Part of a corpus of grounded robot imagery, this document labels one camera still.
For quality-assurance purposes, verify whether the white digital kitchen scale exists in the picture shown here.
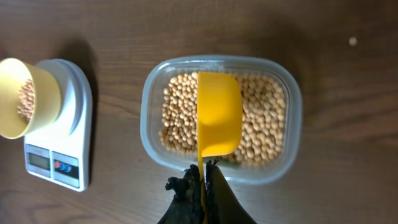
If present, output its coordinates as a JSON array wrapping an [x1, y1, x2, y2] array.
[[24, 58, 93, 192]]

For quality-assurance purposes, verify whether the clear container of soybeans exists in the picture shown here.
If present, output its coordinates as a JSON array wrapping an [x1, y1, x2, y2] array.
[[140, 55, 303, 185]]

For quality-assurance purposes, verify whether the yellow plastic measuring scoop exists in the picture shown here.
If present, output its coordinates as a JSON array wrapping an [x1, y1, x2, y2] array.
[[197, 72, 243, 209]]

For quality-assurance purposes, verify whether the pale yellow bowl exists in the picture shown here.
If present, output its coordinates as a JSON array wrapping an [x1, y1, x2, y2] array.
[[1, 58, 62, 139]]

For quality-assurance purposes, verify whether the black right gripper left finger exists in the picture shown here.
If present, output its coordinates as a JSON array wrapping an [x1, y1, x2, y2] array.
[[158, 164, 204, 224]]

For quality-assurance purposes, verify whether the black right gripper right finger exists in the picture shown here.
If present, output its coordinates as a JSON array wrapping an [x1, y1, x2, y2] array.
[[205, 160, 256, 224]]

